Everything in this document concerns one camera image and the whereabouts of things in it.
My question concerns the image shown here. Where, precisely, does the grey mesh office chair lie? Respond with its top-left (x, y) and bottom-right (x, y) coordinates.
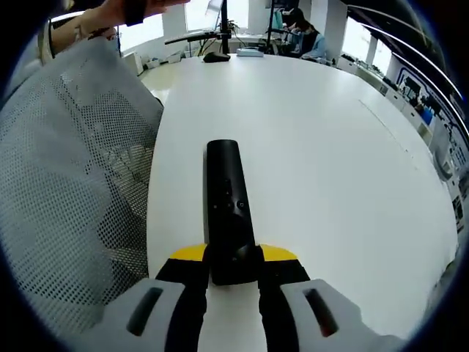
top-left (0, 36), bottom-right (166, 328)

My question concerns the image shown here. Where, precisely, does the black computer mouse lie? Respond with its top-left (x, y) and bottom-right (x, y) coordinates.
top-left (202, 52), bottom-right (232, 65)

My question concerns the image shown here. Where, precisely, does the person's left hand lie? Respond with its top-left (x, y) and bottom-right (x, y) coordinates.
top-left (144, 0), bottom-right (192, 18)

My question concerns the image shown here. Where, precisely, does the black wristband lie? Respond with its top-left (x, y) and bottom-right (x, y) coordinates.
top-left (123, 0), bottom-right (150, 27)

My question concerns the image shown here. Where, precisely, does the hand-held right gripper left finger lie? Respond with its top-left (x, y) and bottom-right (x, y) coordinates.
top-left (91, 244), bottom-right (211, 352)

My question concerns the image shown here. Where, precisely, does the black remote control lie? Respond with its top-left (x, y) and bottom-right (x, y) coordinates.
top-left (203, 138), bottom-right (258, 287)

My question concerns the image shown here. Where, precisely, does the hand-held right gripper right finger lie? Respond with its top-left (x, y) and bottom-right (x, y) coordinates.
top-left (256, 244), bottom-right (405, 352)

